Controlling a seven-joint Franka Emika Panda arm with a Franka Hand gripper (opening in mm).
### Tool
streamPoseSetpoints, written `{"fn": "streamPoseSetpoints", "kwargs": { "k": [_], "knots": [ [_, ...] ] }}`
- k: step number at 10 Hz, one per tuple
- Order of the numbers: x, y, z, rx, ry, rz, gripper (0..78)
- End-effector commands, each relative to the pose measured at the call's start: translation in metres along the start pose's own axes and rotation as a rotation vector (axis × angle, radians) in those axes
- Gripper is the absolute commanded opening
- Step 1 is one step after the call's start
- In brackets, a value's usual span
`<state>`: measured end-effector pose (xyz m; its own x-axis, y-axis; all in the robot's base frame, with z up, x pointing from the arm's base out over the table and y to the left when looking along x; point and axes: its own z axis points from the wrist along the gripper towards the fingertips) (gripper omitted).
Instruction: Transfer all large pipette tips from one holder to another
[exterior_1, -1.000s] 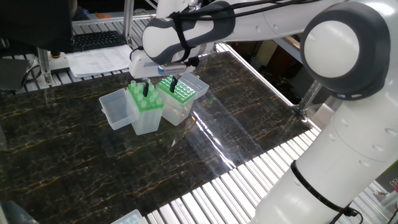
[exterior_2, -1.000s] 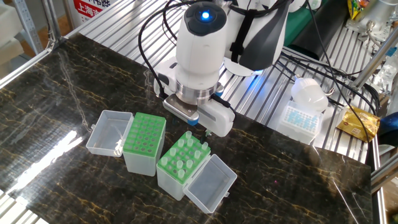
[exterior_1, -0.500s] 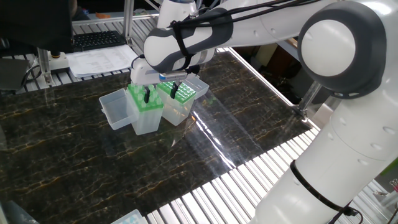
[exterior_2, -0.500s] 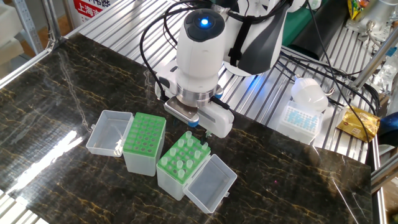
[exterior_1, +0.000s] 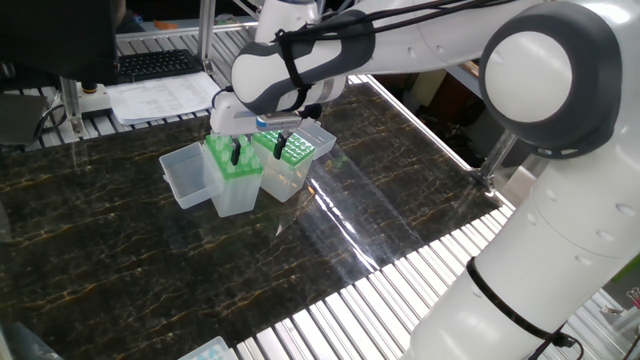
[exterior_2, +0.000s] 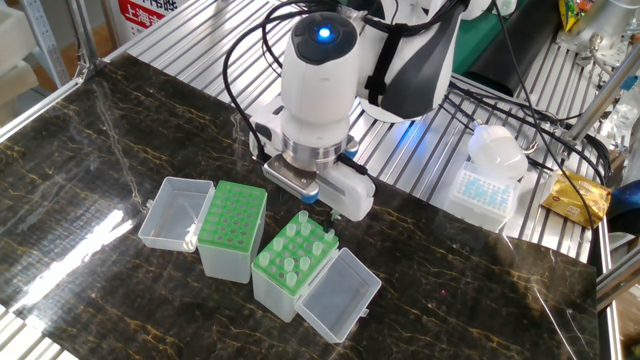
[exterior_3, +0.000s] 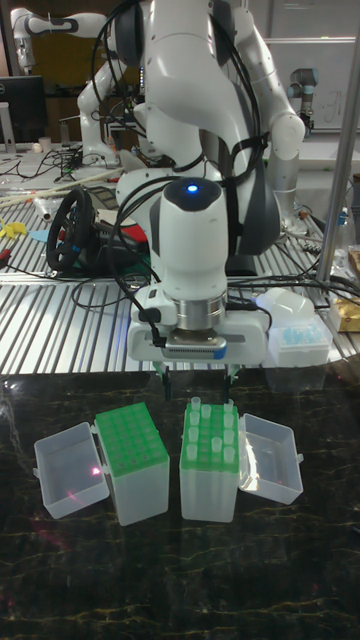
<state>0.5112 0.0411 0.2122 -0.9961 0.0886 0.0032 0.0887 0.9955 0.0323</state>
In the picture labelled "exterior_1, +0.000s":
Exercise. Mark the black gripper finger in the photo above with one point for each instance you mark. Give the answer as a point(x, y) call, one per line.
point(235, 152)
point(280, 145)

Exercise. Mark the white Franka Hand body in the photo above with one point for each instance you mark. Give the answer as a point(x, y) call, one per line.
point(225, 117)

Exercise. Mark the clear tip box green rack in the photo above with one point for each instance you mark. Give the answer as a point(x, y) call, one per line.
point(240, 195)
point(282, 180)

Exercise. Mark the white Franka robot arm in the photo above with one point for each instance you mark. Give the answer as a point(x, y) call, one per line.
point(530, 75)

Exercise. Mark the white paper stack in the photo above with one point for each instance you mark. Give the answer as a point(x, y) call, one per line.
point(160, 97)

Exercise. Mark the black keyboard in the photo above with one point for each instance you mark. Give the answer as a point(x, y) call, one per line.
point(155, 64)

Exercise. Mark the small orange object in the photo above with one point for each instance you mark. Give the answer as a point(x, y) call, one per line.
point(165, 24)

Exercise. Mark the white stand base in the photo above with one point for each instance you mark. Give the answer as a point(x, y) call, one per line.
point(97, 102)

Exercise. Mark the black marble pattern board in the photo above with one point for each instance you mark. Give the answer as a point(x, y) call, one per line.
point(150, 280)

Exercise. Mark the beige cardboard panel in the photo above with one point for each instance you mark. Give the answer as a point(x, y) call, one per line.
point(427, 87)

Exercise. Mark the black computer monitor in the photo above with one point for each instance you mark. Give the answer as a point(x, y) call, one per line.
point(50, 40)

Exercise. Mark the clear tip box blue rack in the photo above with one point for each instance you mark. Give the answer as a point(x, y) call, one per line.
point(207, 352)

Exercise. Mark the black flat box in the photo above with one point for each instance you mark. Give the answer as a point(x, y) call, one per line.
point(20, 120)

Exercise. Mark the diagonal aluminium strut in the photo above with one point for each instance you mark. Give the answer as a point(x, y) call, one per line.
point(495, 160)

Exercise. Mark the grey rounded object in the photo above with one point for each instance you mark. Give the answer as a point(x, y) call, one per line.
point(25, 347)

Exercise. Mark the green flat object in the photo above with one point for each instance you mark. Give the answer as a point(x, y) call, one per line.
point(629, 267)

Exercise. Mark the tall aluminium frame post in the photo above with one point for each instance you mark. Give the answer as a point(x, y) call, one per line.
point(206, 30)

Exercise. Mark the short aluminium frame post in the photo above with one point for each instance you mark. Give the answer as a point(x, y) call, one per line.
point(71, 105)

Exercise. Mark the grey metal shelf rail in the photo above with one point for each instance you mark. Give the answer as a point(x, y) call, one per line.
point(457, 75)

